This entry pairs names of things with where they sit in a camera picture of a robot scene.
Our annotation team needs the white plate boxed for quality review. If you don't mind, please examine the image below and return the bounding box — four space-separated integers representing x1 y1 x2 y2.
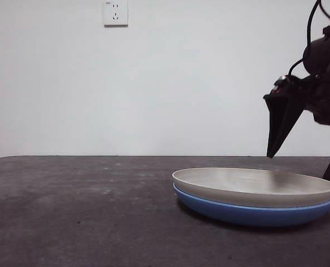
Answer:
172 167 330 209

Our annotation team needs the white wall power outlet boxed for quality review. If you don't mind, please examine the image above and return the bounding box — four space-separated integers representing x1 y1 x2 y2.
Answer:
103 1 129 28

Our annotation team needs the blue plate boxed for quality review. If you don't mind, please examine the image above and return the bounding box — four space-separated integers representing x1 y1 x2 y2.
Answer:
173 183 330 228

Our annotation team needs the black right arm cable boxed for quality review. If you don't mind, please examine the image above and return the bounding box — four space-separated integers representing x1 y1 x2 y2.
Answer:
288 0 330 78

